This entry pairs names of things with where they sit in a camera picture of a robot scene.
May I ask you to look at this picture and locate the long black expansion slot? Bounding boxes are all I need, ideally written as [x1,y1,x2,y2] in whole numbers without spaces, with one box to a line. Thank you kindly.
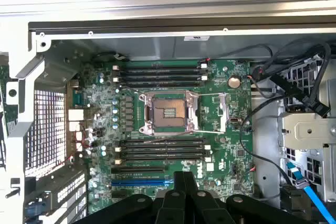
[111,166,165,174]

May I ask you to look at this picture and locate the silver socket cover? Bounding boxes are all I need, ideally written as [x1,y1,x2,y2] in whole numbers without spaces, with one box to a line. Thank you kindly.
[216,92,227,134]

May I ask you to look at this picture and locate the short black expansion slot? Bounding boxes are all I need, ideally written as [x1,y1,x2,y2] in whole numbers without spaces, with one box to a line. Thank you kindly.
[112,190,132,199]

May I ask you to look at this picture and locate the blue SATA wire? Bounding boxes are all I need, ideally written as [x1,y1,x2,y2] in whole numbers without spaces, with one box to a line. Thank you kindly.
[285,161,333,224]

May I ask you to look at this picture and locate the CPU socket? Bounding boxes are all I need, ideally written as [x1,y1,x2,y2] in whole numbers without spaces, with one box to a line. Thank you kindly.
[138,90,201,137]

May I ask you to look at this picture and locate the thin grey wire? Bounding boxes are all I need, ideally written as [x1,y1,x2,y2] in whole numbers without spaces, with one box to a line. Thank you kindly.
[206,43,274,62]

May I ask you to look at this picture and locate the black RAM slot white latches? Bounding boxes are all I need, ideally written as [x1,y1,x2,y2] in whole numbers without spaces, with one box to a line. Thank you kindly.
[114,155,212,164]
[112,75,208,82]
[112,63,208,71]
[114,145,212,152]

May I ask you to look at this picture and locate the thick black power cable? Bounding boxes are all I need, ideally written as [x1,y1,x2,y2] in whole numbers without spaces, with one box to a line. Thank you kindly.
[249,39,332,119]

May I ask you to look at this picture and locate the thin silver locking lever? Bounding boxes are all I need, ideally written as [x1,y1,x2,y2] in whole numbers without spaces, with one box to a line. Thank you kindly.
[194,92,227,97]
[193,129,226,134]

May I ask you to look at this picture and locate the blue expansion slot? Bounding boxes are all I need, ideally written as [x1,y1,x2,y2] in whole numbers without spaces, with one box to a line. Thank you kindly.
[111,179,174,187]

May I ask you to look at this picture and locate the grey metal PC case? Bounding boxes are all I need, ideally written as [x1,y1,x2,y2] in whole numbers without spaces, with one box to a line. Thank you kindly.
[0,20,336,224]

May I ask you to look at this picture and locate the round coin cell battery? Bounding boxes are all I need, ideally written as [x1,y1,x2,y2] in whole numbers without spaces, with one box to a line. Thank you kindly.
[227,75,241,89]

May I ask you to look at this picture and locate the thin black wire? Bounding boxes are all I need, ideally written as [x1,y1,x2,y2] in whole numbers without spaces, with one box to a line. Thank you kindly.
[239,94,293,193]

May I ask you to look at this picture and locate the green motherboard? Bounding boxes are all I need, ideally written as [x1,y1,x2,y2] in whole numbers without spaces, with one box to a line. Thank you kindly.
[67,60,255,215]

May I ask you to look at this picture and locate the metal disk bay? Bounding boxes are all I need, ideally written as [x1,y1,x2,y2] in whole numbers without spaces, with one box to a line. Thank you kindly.
[278,56,336,204]

